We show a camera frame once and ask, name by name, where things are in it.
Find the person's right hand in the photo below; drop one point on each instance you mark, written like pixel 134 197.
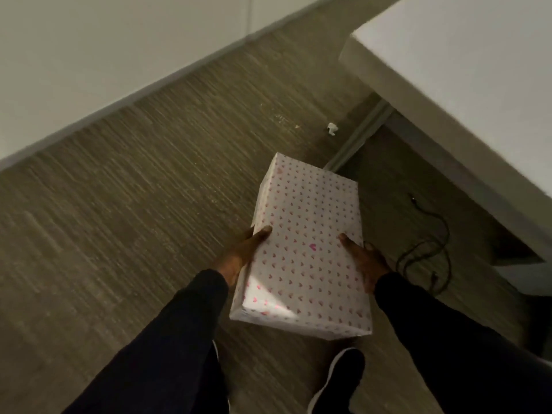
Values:
pixel 366 262

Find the person's left hand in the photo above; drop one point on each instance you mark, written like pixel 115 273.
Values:
pixel 237 256

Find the person's left thumb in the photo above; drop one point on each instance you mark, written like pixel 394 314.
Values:
pixel 258 235

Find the person's right thumb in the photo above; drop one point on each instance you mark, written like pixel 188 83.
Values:
pixel 350 244

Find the white heart-patterned gift box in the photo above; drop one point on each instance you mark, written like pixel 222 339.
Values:
pixel 306 237

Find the person's left forearm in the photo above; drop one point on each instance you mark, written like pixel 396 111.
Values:
pixel 159 344

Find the person's right forearm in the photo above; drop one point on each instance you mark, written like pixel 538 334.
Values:
pixel 465 349

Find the grey metal table leg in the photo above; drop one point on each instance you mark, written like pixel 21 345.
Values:
pixel 358 135

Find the crumpled white paper scrap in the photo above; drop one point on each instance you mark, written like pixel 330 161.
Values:
pixel 332 129

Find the person's black shoe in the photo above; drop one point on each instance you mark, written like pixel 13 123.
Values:
pixel 338 381

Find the person's dark trouser leg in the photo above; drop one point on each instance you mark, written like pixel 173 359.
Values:
pixel 215 383

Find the white table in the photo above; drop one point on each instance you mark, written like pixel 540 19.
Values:
pixel 465 94

